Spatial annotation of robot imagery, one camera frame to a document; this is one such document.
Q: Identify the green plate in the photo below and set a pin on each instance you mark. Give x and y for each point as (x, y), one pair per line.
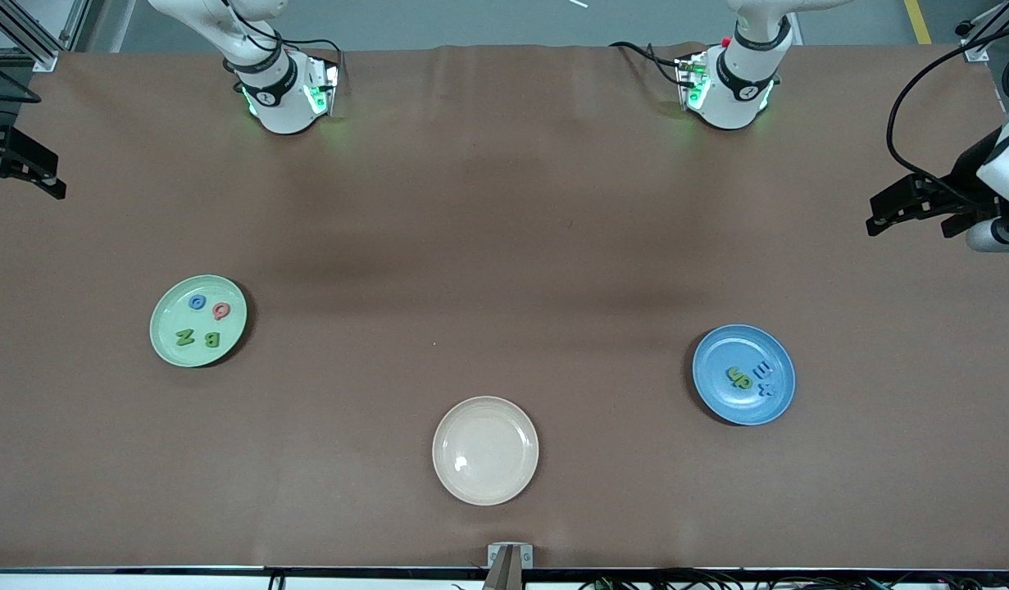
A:
(197, 356)

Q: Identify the brown table cover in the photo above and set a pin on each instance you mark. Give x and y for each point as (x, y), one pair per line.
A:
(553, 508)

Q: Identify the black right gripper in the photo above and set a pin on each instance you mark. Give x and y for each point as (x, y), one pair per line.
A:
(4, 147)

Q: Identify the grey metal bracket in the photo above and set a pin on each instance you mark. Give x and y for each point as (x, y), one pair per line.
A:
(510, 565)

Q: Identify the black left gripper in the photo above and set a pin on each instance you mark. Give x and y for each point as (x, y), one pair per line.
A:
(961, 179)

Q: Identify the green letter u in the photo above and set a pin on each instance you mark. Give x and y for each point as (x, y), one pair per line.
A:
(733, 374)

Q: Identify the blue letter m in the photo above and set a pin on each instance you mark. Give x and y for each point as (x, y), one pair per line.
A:
(762, 369)

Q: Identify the green letter p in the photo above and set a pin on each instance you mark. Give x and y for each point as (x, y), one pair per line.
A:
(747, 382)

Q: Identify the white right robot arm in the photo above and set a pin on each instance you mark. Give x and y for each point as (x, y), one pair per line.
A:
(279, 106)

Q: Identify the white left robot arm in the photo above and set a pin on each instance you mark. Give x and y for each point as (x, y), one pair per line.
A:
(742, 90)

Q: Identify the blue letter G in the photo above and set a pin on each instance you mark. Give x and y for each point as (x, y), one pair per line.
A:
(197, 302)

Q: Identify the green letter B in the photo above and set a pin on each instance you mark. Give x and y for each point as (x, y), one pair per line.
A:
(212, 338)

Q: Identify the blue plate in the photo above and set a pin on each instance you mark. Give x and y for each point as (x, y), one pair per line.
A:
(766, 406)

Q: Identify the pink-red letter Q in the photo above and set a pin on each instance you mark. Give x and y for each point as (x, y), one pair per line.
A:
(221, 310)

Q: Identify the green letter N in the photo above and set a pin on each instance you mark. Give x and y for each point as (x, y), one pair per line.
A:
(184, 338)

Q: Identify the beige plate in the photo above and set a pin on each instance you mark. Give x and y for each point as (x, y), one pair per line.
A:
(488, 459)

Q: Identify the aluminium frame profile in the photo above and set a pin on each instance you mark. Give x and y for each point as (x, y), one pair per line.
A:
(988, 20)
(43, 57)

